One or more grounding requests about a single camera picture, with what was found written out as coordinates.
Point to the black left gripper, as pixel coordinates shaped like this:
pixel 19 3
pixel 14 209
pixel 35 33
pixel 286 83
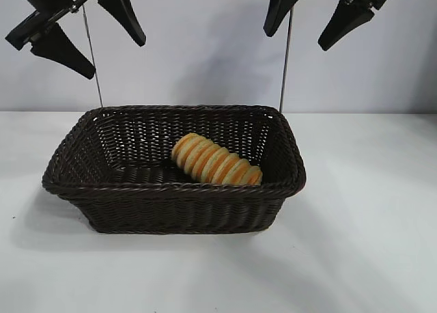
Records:
pixel 20 34

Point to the long striped bread loaf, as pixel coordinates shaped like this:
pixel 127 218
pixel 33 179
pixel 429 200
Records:
pixel 218 161

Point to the dark brown wicker basket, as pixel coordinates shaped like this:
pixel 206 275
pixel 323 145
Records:
pixel 170 203

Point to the metal wall panel strip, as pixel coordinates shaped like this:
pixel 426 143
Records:
pixel 92 56
pixel 286 63

